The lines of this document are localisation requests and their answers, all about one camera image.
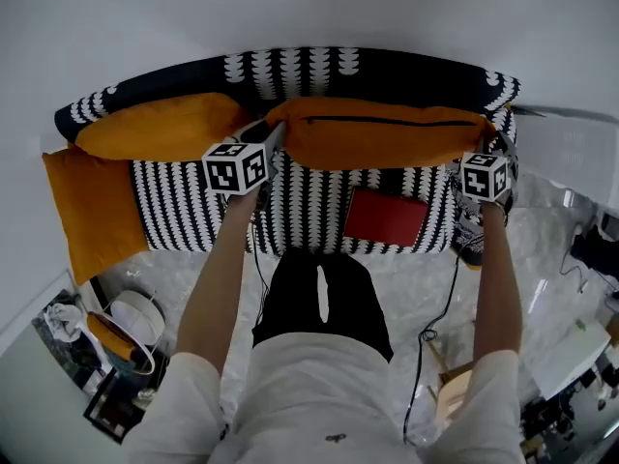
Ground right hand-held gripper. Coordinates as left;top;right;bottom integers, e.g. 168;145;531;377
458;124;519;205

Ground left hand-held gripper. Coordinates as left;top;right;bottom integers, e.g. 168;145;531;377
201;118;288;211

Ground black white sofa with backrest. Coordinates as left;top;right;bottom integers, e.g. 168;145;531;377
53;45;522;256

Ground orange cushion with zipper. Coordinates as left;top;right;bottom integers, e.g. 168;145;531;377
264;97;498;171

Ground plain orange cushion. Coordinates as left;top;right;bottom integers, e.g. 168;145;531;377
74;92;252;162
41;146;149;287

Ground person's right forearm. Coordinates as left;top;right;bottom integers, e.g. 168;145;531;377
471;199;524;372

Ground person's left forearm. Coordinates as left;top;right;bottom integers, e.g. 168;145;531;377
175;189;262;377

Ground white radiator cabinet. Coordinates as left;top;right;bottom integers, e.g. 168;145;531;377
511;106;619;207

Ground black white patterned cloth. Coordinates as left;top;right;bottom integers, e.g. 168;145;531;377
449;166;486;268

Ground red flat book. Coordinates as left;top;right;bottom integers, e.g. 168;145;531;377
342;188;430;248

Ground person's black shorts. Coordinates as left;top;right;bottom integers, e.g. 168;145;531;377
251;246;395;363

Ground white table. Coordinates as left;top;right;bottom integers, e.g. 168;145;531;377
529;315;613;401

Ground wooden stool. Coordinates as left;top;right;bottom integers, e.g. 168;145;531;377
426;339;478;422

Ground person's white shirt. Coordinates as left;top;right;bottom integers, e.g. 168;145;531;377
123;330;528;464

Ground round glass side table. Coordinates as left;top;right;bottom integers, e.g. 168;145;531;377
85;309;157;377

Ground small orange cushion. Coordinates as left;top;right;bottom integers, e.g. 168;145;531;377
86;310;137;363

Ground framed grey picture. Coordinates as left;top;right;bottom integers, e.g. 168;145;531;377
30;287;115;398

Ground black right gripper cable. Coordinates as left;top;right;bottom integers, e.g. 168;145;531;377
401;232;486;448

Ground black picture frame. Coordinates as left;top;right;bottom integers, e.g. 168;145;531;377
82;368;149;445

